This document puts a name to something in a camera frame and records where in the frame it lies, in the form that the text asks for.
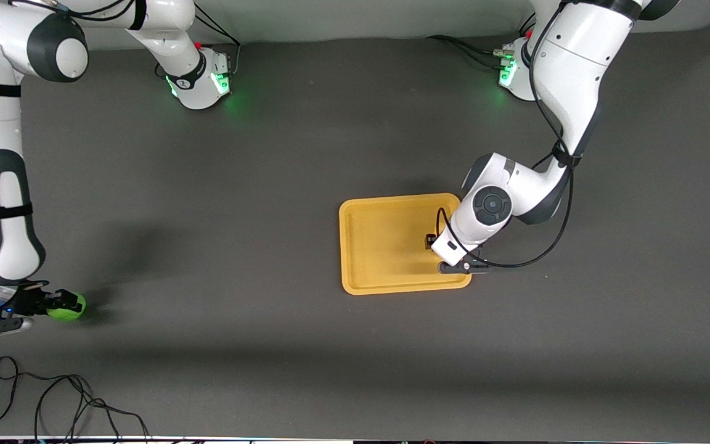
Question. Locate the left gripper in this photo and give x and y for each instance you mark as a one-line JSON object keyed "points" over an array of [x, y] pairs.
{"points": [[430, 240]]}

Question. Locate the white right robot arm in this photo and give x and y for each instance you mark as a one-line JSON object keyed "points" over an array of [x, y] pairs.
{"points": [[4, 185]]}

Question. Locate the yellow plastic tray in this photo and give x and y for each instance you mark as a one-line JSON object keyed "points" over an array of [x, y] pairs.
{"points": [[386, 246]]}

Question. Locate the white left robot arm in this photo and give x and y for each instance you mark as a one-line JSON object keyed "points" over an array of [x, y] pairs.
{"points": [[577, 68]]}

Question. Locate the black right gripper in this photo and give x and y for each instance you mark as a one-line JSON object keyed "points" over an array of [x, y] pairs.
{"points": [[29, 301]]}

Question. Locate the dark grey table mat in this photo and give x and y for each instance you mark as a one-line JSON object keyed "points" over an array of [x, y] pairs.
{"points": [[269, 339]]}

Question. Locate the green apple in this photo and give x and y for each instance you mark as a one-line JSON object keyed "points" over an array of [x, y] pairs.
{"points": [[71, 313]]}

